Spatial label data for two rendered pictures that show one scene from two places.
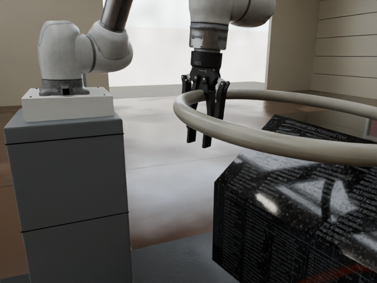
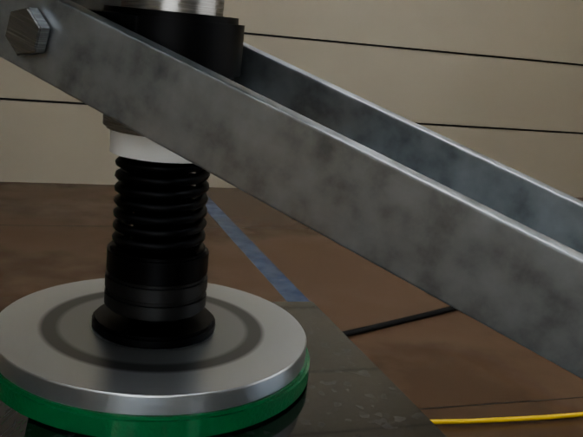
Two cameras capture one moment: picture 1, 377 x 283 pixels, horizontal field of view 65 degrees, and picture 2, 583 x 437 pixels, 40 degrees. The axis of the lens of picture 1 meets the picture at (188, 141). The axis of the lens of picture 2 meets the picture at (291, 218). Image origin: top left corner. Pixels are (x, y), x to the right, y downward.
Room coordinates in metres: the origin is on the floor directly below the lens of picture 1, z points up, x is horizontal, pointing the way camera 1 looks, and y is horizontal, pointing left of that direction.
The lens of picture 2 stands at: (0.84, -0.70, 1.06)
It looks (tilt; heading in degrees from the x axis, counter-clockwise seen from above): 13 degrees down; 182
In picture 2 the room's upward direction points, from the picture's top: 6 degrees clockwise
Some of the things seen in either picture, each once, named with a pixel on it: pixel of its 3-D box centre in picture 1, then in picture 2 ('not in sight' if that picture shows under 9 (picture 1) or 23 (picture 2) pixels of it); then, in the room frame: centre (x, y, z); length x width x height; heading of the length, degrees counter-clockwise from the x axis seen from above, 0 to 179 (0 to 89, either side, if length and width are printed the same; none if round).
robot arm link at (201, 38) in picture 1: (208, 38); not in sight; (0.74, -0.05, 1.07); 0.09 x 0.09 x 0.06
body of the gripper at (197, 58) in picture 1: (205, 70); not in sight; (0.74, -0.04, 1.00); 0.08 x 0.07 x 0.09; 50
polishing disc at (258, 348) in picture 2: not in sight; (153, 333); (0.32, -0.80, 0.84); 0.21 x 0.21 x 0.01
